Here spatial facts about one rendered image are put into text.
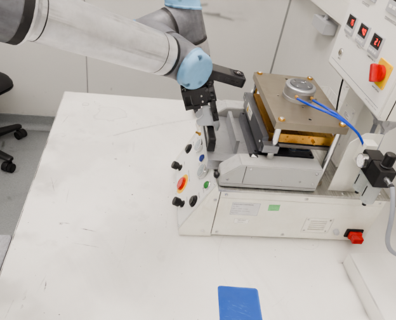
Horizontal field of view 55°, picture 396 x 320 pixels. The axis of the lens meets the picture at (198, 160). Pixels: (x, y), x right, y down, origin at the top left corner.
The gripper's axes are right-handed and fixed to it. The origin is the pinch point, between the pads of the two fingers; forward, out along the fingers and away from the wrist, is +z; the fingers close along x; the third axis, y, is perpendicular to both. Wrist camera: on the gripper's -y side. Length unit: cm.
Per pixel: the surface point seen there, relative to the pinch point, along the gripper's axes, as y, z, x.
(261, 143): -9.3, 0.3, 11.5
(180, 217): 15.5, 19.1, 12.1
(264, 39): -40, 40, -147
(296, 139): -18.2, 2.1, 10.3
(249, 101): -9.9, -1.6, -6.0
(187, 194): 12.5, 16.1, 6.7
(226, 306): 6.9, 24.5, 37.6
